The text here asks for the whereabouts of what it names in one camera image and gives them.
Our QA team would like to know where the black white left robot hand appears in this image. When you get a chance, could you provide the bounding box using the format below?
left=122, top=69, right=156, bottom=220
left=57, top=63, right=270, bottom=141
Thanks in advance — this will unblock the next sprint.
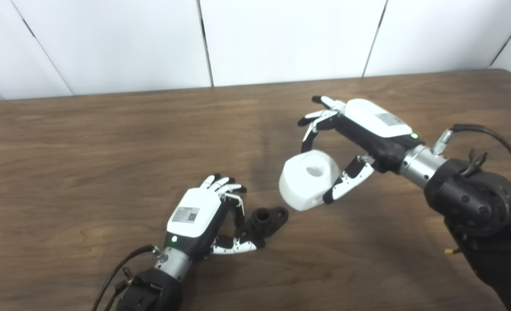
left=164, top=174, right=265, bottom=262

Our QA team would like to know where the black plastic holder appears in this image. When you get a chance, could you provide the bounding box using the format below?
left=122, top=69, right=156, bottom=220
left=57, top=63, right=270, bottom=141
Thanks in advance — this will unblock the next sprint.
left=236, top=206, right=289, bottom=242

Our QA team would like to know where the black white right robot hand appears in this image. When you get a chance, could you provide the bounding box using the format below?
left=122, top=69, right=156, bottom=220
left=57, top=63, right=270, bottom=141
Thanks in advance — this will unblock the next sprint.
left=298, top=95, right=424, bottom=206

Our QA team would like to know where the round white plastic piece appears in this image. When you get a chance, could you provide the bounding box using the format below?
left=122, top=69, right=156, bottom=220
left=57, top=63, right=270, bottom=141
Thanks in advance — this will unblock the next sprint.
left=279, top=150, right=341, bottom=212

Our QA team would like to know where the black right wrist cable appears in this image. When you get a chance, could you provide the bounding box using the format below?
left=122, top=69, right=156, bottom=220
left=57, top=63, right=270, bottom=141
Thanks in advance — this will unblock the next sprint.
left=432, top=124, right=511, bottom=195

